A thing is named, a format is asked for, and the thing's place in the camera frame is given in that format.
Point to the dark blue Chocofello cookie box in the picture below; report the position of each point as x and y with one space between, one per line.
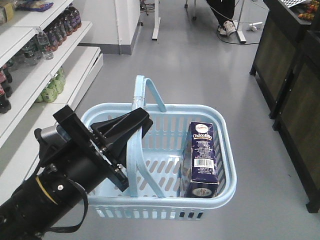
198 170

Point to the white supermarket shelf unit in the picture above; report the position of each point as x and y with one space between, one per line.
18 147

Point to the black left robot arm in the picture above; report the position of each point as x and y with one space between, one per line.
28 214

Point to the white desk legs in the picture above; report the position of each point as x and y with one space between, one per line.
237 23

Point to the light blue plastic basket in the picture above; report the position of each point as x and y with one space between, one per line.
153 162

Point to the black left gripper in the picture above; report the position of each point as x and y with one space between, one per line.
75 160

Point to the seated person legs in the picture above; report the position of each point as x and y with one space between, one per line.
224 12

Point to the dark wood display stand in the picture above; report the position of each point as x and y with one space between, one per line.
286 67

